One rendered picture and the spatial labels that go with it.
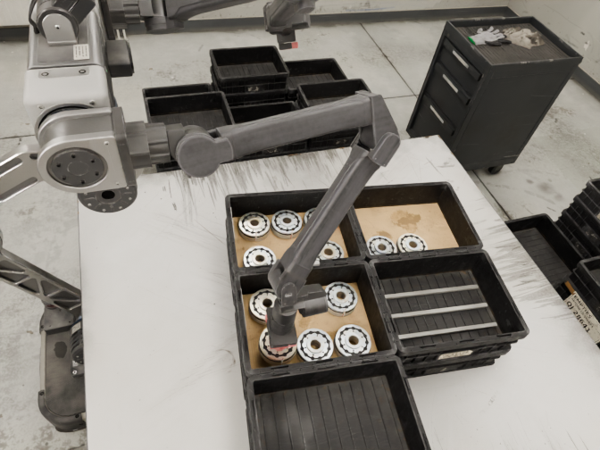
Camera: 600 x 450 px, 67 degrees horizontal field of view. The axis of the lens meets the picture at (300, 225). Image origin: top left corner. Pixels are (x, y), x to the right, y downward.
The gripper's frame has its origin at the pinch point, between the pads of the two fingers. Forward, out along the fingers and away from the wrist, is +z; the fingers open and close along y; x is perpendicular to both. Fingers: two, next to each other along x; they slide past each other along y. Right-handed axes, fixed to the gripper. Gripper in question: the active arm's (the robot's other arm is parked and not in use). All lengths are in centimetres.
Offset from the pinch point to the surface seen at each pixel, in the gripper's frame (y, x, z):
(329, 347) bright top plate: -2.2, -14.2, 4.4
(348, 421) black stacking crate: -21.2, -15.4, 7.0
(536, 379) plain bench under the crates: -16, -82, 19
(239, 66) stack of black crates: 193, -13, 44
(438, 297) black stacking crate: 10, -54, 7
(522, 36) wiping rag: 159, -164, 2
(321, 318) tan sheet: 8.2, -15.1, 7.4
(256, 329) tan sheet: 7.1, 4.3, 7.6
